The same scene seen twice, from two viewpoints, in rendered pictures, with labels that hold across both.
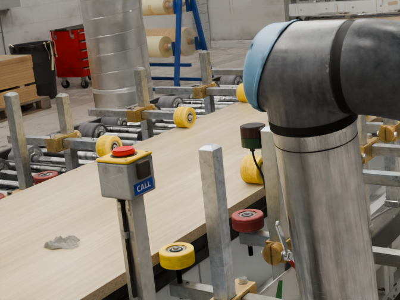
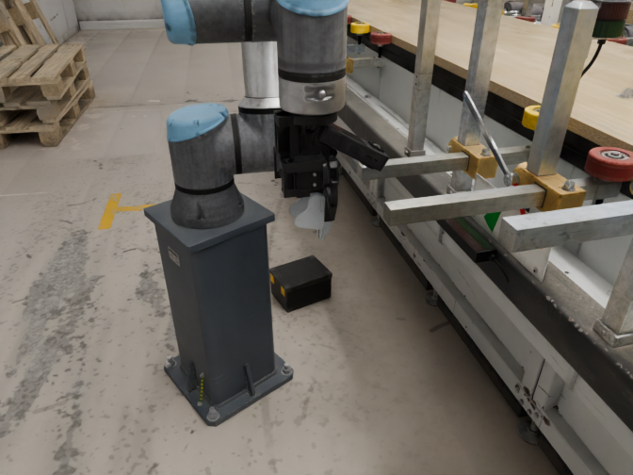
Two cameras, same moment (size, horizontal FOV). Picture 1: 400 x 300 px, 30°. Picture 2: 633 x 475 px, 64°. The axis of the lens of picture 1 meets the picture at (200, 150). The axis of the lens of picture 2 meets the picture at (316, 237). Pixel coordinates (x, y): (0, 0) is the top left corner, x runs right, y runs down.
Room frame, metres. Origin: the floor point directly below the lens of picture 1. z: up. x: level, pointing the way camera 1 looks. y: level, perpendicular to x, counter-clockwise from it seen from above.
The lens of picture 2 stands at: (1.89, -1.06, 1.24)
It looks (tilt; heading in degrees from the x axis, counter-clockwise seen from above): 31 degrees down; 130
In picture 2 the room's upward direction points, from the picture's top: straight up
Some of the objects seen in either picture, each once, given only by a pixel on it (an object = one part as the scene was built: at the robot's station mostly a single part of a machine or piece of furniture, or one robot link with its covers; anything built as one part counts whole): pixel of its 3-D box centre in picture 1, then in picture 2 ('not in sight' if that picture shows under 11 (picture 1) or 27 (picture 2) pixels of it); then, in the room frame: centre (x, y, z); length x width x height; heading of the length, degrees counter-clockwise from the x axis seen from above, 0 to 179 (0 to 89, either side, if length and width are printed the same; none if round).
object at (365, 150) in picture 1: (362, 150); not in sight; (2.09, -0.47, 0.95); 0.14 x 0.06 x 0.05; 144
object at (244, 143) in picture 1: (253, 140); (602, 26); (1.69, -0.13, 1.11); 0.06 x 0.06 x 0.02
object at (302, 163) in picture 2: not in sight; (307, 150); (1.44, -0.54, 0.97); 0.09 x 0.08 x 0.12; 56
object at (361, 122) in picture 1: (359, 158); not in sight; (2.07, -0.46, 0.93); 0.04 x 0.04 x 0.48; 54
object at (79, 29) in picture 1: (83, 55); not in sight; (10.20, 1.44, 0.41); 0.76 x 0.48 x 0.81; 147
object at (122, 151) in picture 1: (123, 153); not in sight; (1.25, 0.13, 1.22); 0.04 x 0.04 x 0.02
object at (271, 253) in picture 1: (283, 244); (546, 188); (1.68, -0.18, 0.85); 0.14 x 0.06 x 0.05; 144
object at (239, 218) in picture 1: (249, 233); (605, 182); (1.76, -0.10, 0.85); 0.08 x 0.08 x 0.11
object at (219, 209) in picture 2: not in sight; (206, 194); (0.91, -0.34, 0.65); 0.19 x 0.19 x 0.10
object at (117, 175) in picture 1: (126, 175); not in sight; (1.25, 0.13, 1.18); 0.07 x 0.07 x 0.08; 54
